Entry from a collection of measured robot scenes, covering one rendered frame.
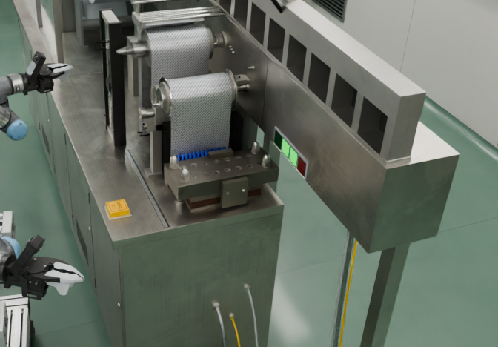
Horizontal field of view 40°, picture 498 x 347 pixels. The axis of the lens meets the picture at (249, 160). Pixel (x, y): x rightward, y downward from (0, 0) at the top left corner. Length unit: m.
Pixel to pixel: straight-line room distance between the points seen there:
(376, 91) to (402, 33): 3.86
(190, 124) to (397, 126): 0.96
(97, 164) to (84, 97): 0.57
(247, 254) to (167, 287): 0.33
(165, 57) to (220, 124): 0.34
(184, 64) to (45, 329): 1.43
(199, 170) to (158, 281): 0.44
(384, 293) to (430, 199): 0.44
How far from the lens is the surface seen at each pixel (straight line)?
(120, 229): 2.43
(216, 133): 2.59
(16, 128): 2.58
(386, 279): 2.29
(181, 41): 2.65
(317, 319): 3.41
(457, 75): 5.21
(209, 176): 2.46
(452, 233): 4.15
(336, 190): 2.11
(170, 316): 2.72
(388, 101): 1.81
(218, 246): 2.56
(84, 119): 3.08
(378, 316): 2.41
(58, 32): 3.36
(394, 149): 1.85
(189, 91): 2.47
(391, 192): 1.92
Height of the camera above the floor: 2.42
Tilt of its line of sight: 33 degrees down
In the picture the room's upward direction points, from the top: 5 degrees clockwise
